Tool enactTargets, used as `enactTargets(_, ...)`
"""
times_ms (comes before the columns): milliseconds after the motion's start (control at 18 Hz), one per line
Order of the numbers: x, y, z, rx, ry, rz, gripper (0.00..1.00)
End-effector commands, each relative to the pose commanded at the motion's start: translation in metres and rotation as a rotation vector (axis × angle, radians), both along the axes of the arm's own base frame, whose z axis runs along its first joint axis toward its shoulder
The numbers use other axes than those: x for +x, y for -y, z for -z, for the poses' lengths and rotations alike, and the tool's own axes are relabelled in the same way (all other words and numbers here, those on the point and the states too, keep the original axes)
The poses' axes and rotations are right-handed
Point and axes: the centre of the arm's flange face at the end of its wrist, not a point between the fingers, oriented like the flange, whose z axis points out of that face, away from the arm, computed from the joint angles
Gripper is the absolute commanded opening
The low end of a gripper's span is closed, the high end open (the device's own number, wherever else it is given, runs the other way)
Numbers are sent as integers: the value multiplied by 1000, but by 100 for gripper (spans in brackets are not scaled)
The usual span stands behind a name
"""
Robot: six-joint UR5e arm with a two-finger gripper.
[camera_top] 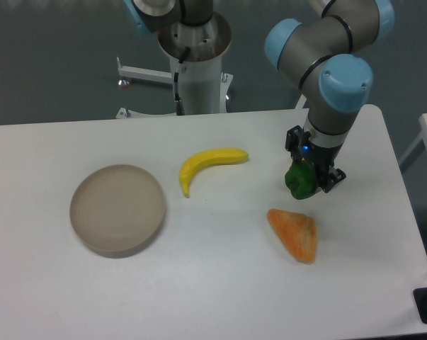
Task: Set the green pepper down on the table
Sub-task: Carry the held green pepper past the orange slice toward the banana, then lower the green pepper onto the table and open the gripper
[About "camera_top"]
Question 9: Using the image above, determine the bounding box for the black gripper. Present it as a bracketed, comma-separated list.
[285, 125, 346, 193]

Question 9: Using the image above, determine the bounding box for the green toy pepper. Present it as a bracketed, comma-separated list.
[285, 160, 319, 200]

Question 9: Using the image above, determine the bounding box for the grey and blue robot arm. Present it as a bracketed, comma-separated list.
[125, 1, 394, 200]

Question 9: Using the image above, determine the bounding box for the orange toy bread wedge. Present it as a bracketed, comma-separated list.
[266, 208, 317, 264]

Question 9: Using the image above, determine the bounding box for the yellow toy banana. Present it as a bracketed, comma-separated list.
[178, 147, 249, 198]

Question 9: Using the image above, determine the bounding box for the beige round shallow bowl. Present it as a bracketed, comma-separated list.
[69, 164, 166, 259]

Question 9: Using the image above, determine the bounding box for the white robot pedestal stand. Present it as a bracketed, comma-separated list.
[114, 12, 234, 120]

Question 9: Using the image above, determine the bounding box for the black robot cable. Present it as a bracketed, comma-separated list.
[173, 46, 190, 116]

